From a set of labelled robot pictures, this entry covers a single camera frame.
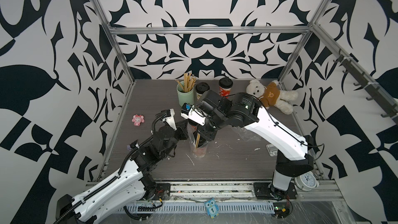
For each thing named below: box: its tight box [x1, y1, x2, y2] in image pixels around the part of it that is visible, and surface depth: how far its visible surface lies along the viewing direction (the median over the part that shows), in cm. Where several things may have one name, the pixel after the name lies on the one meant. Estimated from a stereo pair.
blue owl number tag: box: [204, 197, 220, 219], surface depth 71 cm
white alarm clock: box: [294, 171, 320, 192], surface depth 76 cm
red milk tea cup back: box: [218, 76, 234, 99], surface depth 98 cm
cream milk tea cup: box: [195, 81, 210, 101], surface depth 95 cm
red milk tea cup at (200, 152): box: [192, 141, 209, 159], surface depth 77 cm
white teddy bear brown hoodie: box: [246, 79, 299, 115], surface depth 104 cm
